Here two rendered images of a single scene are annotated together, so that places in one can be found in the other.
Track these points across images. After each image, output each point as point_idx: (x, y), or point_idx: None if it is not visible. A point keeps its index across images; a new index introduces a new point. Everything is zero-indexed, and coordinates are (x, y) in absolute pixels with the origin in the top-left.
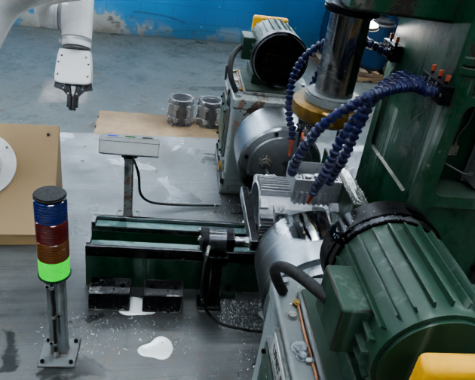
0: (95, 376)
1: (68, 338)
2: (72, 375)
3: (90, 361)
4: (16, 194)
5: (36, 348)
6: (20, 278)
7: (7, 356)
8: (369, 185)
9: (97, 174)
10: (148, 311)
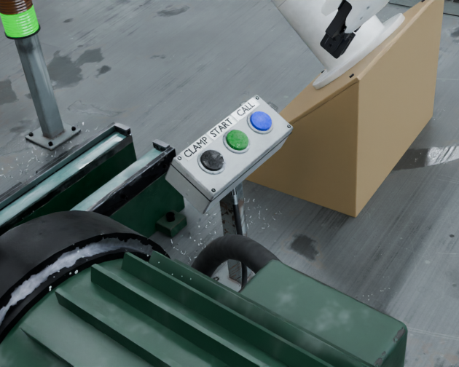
0: (0, 147)
1: (44, 124)
2: (20, 135)
3: (19, 149)
4: (301, 102)
5: (76, 124)
6: (192, 136)
7: (89, 108)
8: None
9: (437, 297)
10: None
